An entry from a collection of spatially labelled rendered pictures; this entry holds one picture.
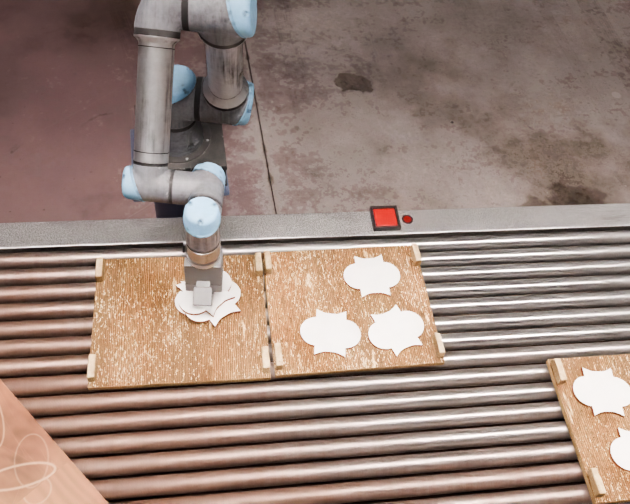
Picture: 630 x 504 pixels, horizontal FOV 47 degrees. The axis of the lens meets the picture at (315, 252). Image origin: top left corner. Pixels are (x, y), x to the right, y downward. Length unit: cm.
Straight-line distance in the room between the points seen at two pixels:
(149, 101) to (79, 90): 215
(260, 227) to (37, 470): 83
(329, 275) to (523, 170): 191
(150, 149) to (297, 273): 51
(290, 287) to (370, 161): 168
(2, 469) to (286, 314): 71
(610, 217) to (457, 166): 137
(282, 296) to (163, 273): 30
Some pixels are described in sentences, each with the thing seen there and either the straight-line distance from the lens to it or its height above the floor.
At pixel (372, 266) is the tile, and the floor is 94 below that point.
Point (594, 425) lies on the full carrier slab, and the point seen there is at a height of 94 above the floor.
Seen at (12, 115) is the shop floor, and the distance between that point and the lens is 367.
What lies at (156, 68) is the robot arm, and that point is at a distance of 159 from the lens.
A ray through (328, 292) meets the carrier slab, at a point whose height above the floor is 94.
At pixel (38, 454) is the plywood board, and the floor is 104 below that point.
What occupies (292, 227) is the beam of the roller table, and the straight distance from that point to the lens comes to 197.
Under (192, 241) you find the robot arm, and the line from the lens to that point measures 157.
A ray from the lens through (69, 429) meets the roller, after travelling 172.
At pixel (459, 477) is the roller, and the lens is 170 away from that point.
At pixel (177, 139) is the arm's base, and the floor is 102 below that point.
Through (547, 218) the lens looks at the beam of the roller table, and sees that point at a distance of 218.
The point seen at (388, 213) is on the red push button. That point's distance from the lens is 202.
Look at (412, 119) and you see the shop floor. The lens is 367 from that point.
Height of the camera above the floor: 247
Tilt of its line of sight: 54 degrees down
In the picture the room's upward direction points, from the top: 9 degrees clockwise
